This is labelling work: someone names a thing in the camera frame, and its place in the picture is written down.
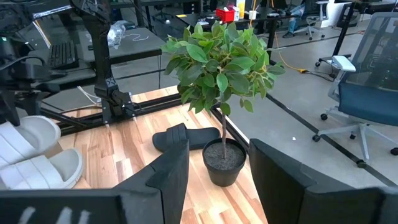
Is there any long black table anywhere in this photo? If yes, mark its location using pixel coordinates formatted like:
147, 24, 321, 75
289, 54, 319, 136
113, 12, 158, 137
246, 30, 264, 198
175, 0, 398, 62

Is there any grey slide sandal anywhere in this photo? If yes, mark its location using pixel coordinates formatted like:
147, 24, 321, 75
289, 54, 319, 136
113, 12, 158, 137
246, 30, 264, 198
0, 148, 85, 191
0, 115, 62, 170

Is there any thin white cord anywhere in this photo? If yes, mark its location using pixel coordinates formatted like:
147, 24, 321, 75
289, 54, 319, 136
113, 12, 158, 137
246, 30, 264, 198
122, 32, 150, 43

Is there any leafy tree in black pot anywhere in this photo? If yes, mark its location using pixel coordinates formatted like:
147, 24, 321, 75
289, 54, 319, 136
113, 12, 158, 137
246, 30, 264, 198
160, 20, 287, 188

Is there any black keyboard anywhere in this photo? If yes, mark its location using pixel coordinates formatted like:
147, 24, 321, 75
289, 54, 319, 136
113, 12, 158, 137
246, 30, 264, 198
49, 40, 79, 70

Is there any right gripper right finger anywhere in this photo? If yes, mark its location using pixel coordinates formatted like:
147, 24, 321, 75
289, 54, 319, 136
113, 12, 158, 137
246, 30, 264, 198
248, 138, 385, 224

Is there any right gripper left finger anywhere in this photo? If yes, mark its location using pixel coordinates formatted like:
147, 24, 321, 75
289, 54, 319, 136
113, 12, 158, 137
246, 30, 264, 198
113, 139, 190, 224

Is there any person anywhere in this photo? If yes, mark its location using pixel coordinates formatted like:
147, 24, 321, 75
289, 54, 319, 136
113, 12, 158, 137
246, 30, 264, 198
282, 0, 313, 39

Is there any blue office chair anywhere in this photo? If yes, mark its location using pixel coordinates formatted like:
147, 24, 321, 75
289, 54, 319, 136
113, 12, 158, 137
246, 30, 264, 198
312, 11, 398, 169

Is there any white office chair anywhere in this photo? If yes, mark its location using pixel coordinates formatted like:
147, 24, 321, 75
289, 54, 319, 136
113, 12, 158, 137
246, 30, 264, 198
293, 0, 331, 41

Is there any yellow cable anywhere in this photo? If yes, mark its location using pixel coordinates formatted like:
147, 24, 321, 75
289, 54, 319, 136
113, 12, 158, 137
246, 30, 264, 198
248, 0, 309, 75

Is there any yellow white bottle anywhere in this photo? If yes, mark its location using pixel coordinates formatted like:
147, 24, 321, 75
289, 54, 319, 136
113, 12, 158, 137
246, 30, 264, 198
236, 0, 247, 21

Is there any black slide sandal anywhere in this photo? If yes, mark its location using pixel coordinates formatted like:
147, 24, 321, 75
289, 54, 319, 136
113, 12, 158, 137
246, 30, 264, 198
152, 122, 221, 154

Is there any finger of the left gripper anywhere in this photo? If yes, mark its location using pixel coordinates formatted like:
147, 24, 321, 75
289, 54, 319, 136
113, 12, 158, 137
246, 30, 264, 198
0, 89, 21, 127

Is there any clear plastic bag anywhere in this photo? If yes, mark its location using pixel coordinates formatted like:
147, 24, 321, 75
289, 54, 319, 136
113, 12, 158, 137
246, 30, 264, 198
106, 20, 129, 48

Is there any white floor cable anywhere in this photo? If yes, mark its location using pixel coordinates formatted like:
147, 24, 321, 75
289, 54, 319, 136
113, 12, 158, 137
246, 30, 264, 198
76, 85, 103, 107

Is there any black aluminium table frame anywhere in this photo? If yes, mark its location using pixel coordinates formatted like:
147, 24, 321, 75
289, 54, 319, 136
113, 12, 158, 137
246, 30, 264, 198
40, 91, 251, 153

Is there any red box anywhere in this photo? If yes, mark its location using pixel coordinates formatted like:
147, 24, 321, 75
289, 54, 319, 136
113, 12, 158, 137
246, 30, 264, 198
215, 7, 236, 24

